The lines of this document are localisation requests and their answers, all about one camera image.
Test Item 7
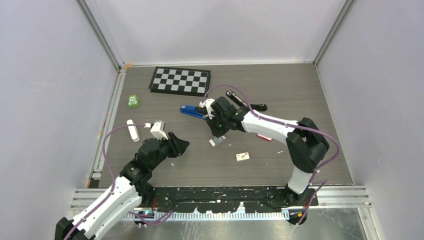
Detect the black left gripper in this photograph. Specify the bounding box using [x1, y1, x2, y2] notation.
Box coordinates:
[149, 132, 189, 170]

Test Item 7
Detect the blue stapler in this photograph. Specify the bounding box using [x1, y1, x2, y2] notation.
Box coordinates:
[179, 104, 208, 120]

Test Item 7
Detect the white staple box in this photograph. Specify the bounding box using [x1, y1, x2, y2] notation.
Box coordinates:
[236, 152, 250, 162]

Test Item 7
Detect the black stapler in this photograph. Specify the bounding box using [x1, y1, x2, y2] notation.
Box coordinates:
[225, 89, 268, 112]

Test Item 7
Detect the white stapler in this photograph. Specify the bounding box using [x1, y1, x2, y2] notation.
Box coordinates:
[126, 119, 140, 142]

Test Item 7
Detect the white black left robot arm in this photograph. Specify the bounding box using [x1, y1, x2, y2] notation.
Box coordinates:
[54, 132, 190, 240]

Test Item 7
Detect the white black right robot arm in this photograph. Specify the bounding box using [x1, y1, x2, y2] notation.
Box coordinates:
[199, 96, 330, 205]

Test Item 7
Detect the red staple box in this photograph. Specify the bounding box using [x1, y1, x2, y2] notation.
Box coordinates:
[256, 134, 272, 142]

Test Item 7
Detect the black white chessboard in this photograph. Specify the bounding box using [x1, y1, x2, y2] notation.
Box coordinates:
[149, 66, 212, 97]

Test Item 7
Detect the green toy block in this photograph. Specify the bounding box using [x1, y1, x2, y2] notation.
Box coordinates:
[127, 94, 139, 108]

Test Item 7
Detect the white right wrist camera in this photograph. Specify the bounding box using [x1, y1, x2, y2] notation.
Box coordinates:
[199, 98, 215, 120]

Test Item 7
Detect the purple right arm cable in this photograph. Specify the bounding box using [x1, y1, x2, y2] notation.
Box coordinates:
[200, 83, 341, 226]

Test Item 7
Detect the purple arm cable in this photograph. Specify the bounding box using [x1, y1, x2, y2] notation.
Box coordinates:
[200, 83, 341, 226]
[62, 123, 175, 240]

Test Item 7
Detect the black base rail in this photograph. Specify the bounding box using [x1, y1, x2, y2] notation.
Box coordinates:
[140, 186, 319, 214]

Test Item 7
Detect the slotted cable duct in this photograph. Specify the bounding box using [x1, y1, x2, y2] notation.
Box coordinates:
[122, 210, 299, 222]

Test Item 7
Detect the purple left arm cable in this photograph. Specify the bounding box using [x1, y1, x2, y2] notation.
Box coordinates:
[62, 123, 175, 240]

